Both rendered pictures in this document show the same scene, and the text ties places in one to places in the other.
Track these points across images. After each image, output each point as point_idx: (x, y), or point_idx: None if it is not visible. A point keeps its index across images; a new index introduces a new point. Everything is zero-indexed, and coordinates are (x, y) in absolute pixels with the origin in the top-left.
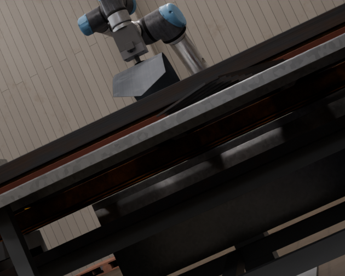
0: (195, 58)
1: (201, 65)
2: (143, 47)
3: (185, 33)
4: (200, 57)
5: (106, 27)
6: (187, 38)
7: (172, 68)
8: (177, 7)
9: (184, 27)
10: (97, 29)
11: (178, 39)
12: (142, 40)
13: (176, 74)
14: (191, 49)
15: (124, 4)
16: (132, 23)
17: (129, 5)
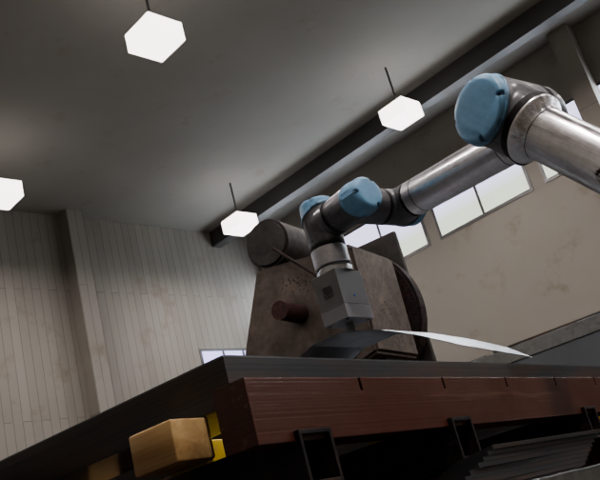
0: (580, 180)
1: None
2: (324, 324)
3: (522, 134)
4: (588, 172)
5: (404, 214)
6: (531, 145)
7: (390, 330)
8: (484, 81)
9: (503, 130)
10: (398, 225)
11: (515, 159)
12: (330, 305)
13: (409, 333)
14: (556, 164)
15: (324, 229)
16: (312, 282)
17: (336, 218)
